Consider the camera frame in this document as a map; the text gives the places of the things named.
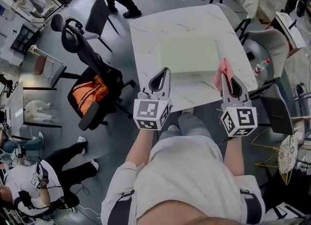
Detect clear plastic water bottle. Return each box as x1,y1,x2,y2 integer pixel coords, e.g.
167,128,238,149
254,58,271,76

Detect yellow wire frame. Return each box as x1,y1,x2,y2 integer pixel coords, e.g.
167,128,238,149
251,126,294,186

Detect person's white shirt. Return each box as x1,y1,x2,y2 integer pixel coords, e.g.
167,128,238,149
101,135,265,225

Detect person's legs in jeans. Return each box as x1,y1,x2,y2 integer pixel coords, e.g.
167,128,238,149
157,111,212,139

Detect pale green mat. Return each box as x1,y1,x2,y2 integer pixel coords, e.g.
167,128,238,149
159,38,219,74

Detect woven round fan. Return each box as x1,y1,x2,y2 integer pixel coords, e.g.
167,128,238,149
278,134,298,178

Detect person's right forearm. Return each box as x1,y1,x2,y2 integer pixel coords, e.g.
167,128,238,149
223,135,245,176

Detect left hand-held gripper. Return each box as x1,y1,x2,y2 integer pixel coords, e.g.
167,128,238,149
133,68,172,131

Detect wooden stool brown cushion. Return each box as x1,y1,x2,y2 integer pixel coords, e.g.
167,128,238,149
28,45,64,79

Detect dark grey side chair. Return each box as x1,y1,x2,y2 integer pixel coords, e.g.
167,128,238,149
250,83,294,136
85,0,120,52

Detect black shoulder strap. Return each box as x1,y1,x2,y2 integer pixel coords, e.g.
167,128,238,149
239,189,263,225
110,190,136,225

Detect pink cloth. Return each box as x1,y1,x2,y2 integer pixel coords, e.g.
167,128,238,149
214,58,234,91

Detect orange jacket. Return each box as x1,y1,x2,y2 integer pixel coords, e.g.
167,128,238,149
72,74,109,116

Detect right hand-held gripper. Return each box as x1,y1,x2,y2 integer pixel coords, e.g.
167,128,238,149
220,73,258,137

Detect person's left forearm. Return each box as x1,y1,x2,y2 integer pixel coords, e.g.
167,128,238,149
126,129,156,169

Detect black office chair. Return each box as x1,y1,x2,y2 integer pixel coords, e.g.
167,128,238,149
51,14,136,131

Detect small white-top table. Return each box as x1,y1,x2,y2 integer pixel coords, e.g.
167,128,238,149
266,11,307,57

